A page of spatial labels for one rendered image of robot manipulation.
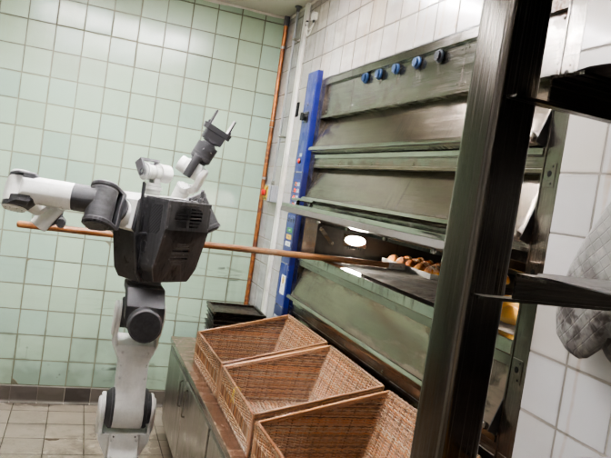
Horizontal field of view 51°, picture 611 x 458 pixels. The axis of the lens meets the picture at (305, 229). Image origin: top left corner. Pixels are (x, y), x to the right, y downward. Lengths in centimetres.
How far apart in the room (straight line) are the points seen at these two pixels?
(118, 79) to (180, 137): 50
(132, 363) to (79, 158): 194
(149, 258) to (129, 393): 51
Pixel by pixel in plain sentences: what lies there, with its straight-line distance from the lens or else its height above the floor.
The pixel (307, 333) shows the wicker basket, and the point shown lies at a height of 83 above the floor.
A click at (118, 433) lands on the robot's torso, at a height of 54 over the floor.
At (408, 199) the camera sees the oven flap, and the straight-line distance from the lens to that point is 240.
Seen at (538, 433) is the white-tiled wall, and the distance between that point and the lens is 177.
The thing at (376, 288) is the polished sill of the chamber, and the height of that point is 116.
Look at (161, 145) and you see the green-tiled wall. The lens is 415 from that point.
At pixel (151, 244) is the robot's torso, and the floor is 124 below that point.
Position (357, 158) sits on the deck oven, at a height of 168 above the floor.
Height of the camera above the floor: 148
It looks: 3 degrees down
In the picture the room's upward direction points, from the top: 8 degrees clockwise
